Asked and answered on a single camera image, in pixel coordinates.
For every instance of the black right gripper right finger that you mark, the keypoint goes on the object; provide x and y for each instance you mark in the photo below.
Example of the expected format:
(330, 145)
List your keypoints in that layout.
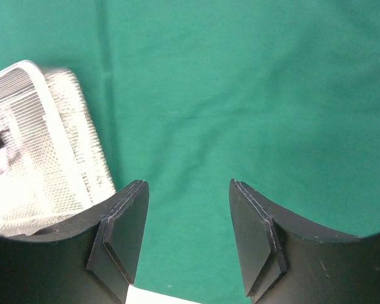
(287, 258)

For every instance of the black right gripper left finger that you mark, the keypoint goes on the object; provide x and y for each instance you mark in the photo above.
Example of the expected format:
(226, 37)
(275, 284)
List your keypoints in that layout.
(91, 257)

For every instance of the metal mesh instrument tray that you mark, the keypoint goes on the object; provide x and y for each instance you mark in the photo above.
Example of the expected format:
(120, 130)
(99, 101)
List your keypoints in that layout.
(52, 165)

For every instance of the green surgical drape cloth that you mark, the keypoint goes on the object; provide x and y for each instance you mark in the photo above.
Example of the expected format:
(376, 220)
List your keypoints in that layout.
(187, 95)

